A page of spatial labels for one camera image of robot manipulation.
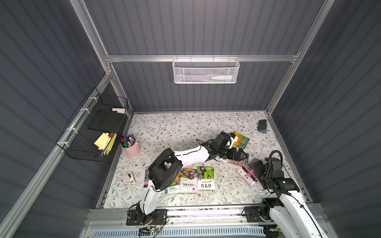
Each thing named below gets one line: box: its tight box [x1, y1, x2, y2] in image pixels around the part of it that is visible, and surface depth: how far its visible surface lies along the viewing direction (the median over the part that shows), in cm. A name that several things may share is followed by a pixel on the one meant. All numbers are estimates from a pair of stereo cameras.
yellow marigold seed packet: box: [233, 130, 251, 150], surface depth 104 cm
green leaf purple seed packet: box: [196, 166, 215, 191], surface depth 88 cm
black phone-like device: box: [257, 119, 267, 134], surface depth 110 cm
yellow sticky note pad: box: [93, 132, 110, 150], surface depth 69 cm
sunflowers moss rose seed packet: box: [179, 167, 198, 194], surface depth 86 cm
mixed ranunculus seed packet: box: [163, 171, 182, 194], surface depth 84 cm
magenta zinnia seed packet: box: [237, 161, 259, 187], surface depth 88 cm
